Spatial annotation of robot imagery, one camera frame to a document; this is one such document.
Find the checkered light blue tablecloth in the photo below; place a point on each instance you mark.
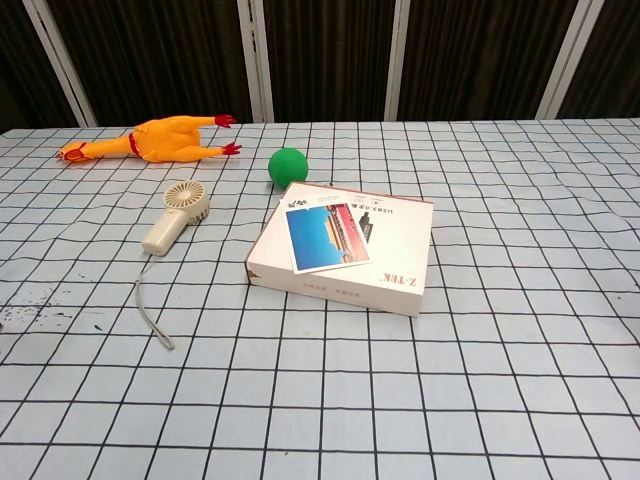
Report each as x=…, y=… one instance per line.
x=320, y=350

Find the white screen frame post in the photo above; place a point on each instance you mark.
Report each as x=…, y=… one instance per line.
x=565, y=60
x=397, y=60
x=60, y=60
x=255, y=60

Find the white Z-TEK cardboard box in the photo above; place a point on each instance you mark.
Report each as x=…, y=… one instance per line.
x=380, y=255

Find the green ball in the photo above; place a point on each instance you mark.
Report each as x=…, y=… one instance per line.
x=287, y=167

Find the dark slatted screen panel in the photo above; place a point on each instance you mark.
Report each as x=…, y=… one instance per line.
x=165, y=55
x=330, y=55
x=480, y=55

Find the small white handheld fan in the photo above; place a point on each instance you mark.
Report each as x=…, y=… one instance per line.
x=175, y=215

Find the yellow rubber chicken toy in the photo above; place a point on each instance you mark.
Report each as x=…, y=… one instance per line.
x=160, y=142

